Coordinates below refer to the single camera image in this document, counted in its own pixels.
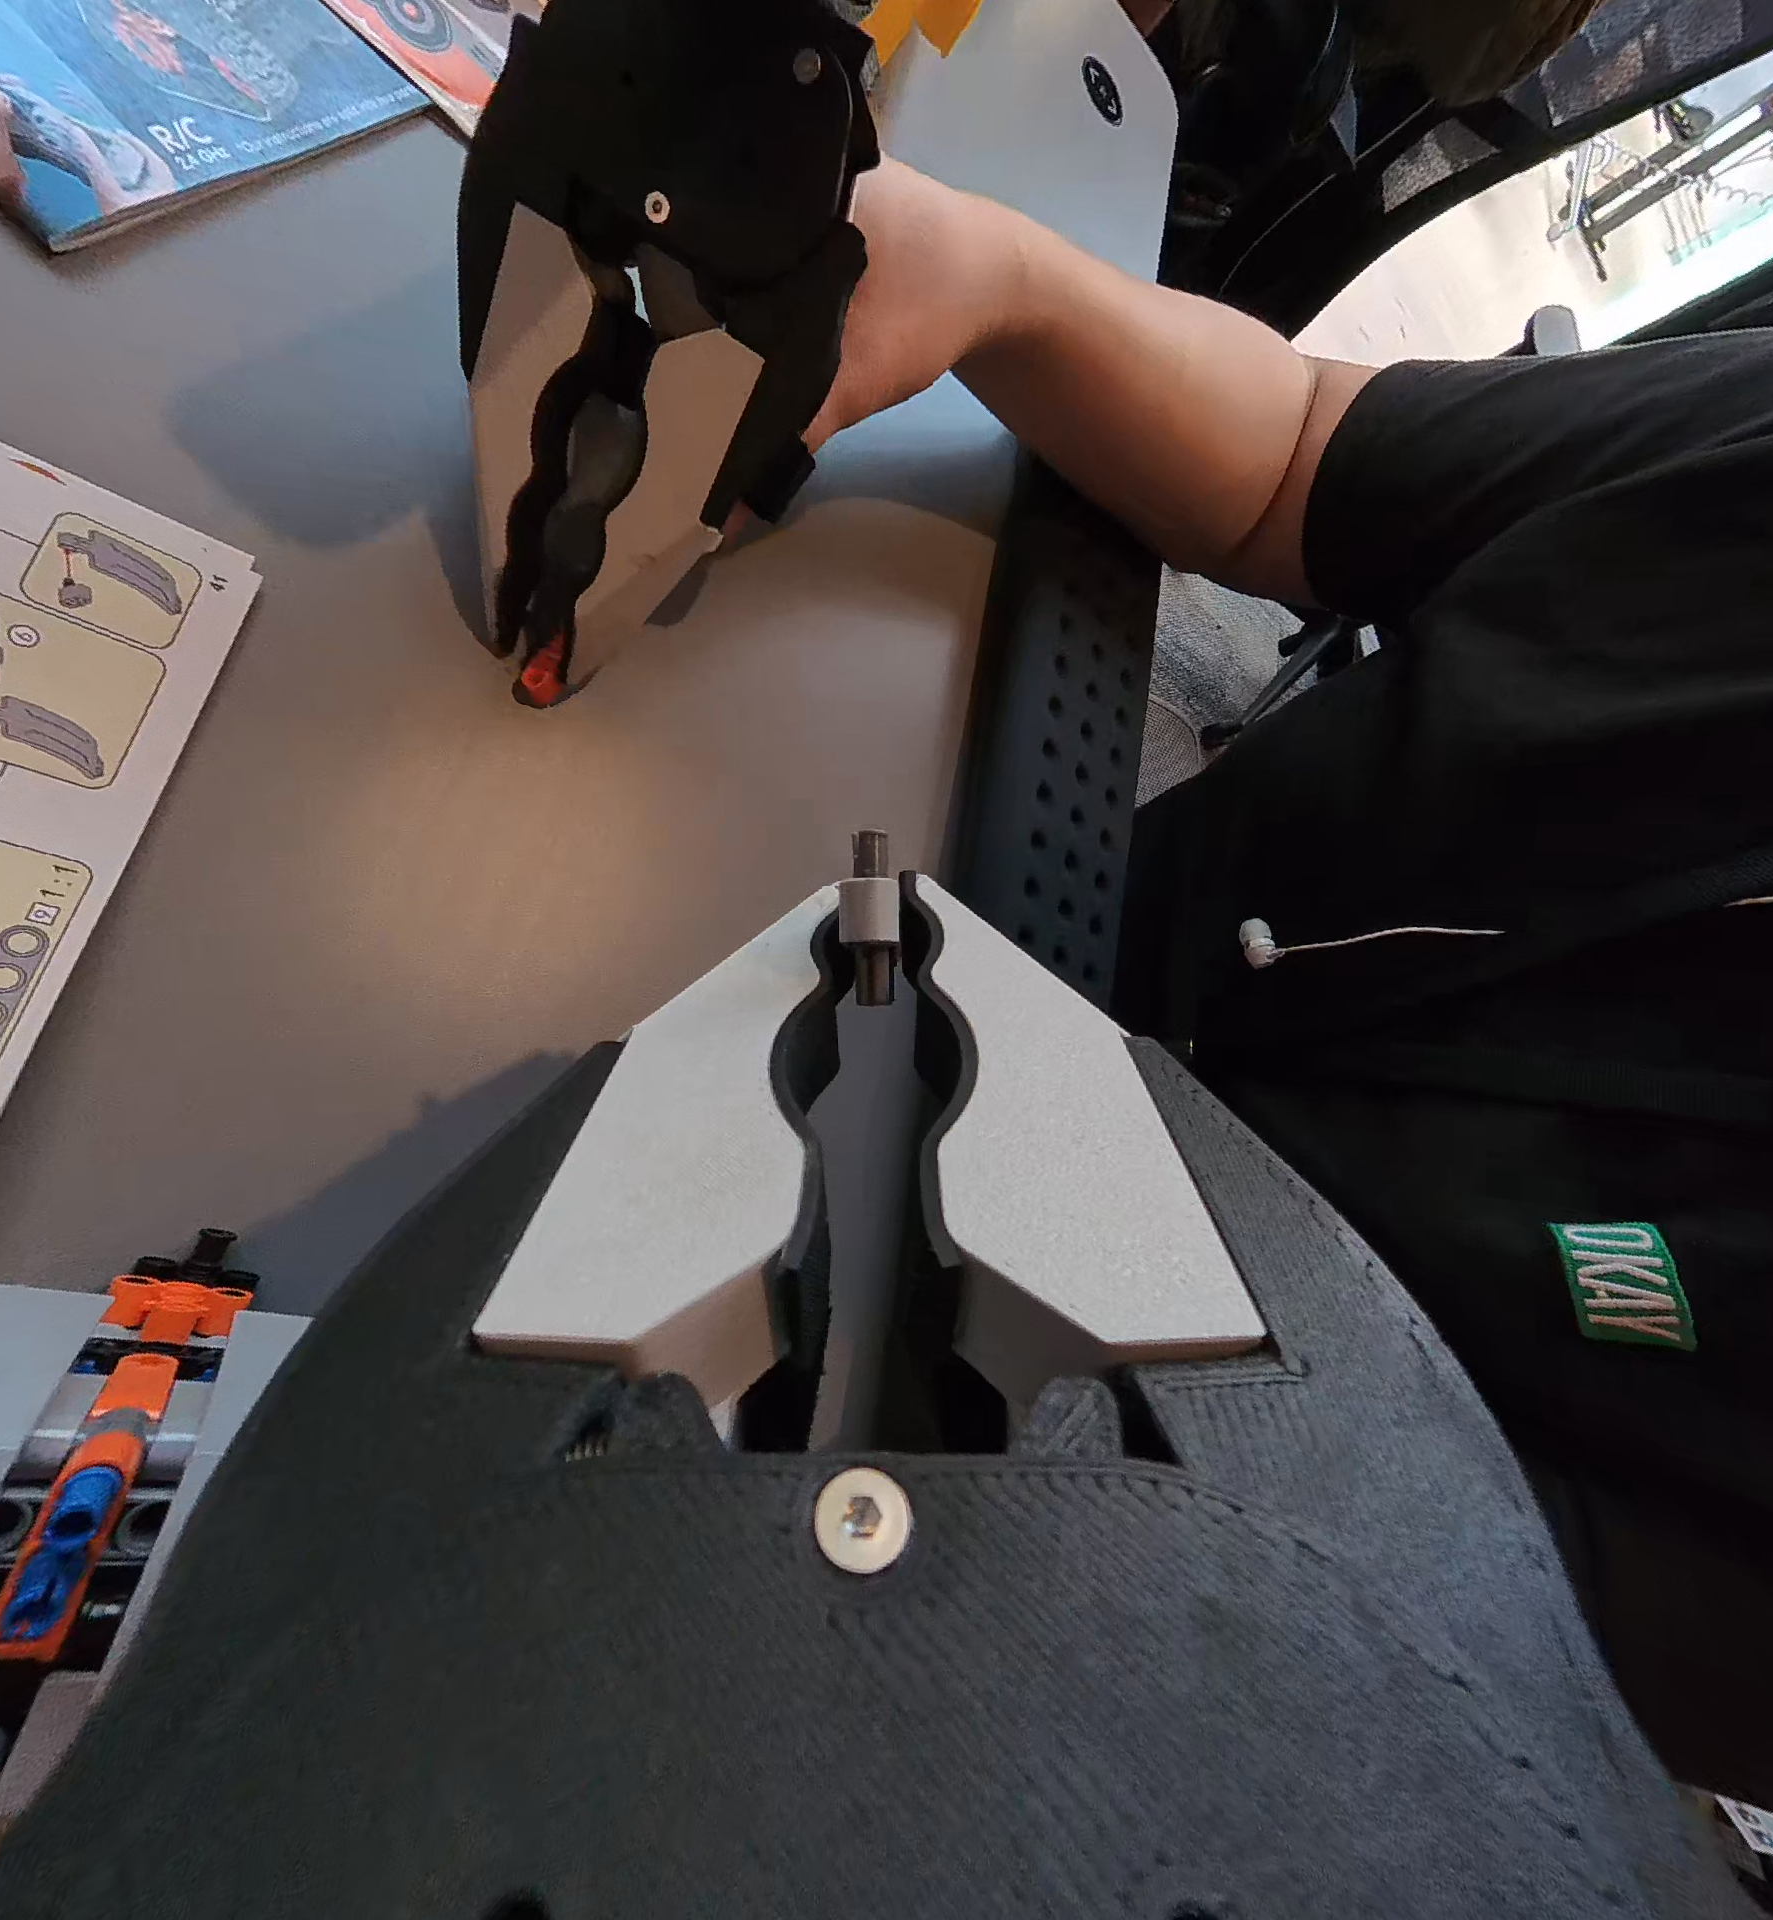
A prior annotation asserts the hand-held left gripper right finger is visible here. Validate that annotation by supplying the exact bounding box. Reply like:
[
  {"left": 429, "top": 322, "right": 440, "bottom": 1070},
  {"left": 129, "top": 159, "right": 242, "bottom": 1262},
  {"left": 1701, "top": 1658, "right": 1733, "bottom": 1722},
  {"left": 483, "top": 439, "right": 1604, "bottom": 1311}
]
[{"left": 901, "top": 870, "right": 1267, "bottom": 1410}]

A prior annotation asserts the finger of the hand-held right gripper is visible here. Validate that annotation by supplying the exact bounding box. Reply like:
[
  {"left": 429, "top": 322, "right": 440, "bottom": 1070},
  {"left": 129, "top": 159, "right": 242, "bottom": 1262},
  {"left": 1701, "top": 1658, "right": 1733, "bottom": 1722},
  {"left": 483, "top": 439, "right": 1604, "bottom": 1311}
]
[
  {"left": 543, "top": 320, "right": 770, "bottom": 675},
  {"left": 459, "top": 202, "right": 639, "bottom": 663}
]

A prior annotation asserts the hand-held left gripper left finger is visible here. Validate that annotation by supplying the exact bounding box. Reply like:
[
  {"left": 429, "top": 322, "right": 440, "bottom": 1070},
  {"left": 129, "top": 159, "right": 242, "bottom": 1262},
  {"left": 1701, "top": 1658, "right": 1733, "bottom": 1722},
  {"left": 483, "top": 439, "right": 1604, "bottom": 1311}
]
[{"left": 475, "top": 882, "right": 846, "bottom": 1412}]

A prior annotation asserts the grey bushing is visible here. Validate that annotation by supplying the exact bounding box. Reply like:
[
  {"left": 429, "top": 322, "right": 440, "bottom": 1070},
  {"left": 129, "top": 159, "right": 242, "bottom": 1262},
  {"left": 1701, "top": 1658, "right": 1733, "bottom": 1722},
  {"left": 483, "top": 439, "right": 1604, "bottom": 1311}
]
[{"left": 837, "top": 827, "right": 907, "bottom": 1010}]

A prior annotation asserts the grey desk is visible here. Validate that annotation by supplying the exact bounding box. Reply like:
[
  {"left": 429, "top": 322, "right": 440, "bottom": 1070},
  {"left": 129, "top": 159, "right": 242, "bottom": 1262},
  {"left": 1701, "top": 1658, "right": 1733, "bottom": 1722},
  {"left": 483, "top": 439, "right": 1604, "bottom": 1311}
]
[{"left": 0, "top": 0, "right": 1181, "bottom": 1353}]

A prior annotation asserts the person's right hand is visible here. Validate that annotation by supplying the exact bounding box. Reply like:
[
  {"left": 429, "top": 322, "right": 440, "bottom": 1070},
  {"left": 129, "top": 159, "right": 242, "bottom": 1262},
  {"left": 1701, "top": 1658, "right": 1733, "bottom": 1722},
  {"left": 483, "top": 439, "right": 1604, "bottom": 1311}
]
[{"left": 803, "top": 154, "right": 1012, "bottom": 452}]

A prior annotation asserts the sticker sheet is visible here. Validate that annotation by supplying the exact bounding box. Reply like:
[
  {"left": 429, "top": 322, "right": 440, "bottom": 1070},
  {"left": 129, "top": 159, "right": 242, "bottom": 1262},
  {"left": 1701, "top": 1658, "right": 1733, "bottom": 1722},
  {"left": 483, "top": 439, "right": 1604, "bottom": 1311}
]
[{"left": 324, "top": 0, "right": 543, "bottom": 138}]

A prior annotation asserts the yellow plastic bin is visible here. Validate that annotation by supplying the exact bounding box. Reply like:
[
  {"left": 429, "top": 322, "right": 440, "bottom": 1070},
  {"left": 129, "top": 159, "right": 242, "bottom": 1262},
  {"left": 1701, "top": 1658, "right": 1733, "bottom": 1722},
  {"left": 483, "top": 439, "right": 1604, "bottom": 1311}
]
[{"left": 862, "top": 0, "right": 978, "bottom": 60}]

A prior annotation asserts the black perforated panel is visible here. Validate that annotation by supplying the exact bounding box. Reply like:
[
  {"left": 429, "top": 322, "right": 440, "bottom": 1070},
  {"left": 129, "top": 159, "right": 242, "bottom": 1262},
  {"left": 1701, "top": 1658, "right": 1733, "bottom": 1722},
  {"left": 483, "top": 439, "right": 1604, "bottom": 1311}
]
[{"left": 968, "top": 449, "right": 1164, "bottom": 1010}]

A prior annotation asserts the blue manual booklet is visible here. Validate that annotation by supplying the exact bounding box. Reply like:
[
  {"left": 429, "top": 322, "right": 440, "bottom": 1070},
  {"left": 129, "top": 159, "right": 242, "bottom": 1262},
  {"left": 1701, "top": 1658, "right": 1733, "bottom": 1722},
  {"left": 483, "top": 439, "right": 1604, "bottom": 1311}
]
[{"left": 0, "top": 0, "right": 432, "bottom": 254}]

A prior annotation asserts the grey orange brick robot model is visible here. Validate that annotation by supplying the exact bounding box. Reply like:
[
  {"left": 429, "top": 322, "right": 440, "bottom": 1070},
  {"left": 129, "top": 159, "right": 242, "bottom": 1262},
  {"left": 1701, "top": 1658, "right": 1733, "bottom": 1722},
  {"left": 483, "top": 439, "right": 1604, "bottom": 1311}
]
[{"left": 0, "top": 1227, "right": 314, "bottom": 1854}]

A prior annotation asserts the open instruction booklet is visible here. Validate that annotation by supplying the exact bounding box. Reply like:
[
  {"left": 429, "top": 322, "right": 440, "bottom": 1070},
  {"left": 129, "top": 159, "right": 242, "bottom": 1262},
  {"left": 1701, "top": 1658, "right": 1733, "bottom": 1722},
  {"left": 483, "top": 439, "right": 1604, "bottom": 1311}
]
[{"left": 0, "top": 404, "right": 266, "bottom": 1269}]

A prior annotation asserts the black mesh office chair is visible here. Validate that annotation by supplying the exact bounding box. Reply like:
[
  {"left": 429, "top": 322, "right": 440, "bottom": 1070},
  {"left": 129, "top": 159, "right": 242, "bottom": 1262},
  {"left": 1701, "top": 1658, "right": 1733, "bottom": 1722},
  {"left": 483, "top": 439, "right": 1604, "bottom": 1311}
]
[{"left": 1179, "top": 0, "right": 1773, "bottom": 340}]

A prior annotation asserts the white cord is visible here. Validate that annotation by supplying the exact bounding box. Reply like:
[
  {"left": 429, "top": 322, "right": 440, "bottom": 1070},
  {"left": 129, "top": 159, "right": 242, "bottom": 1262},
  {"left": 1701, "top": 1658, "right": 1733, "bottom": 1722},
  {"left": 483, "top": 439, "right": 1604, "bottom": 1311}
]
[{"left": 1237, "top": 917, "right": 1510, "bottom": 972}]

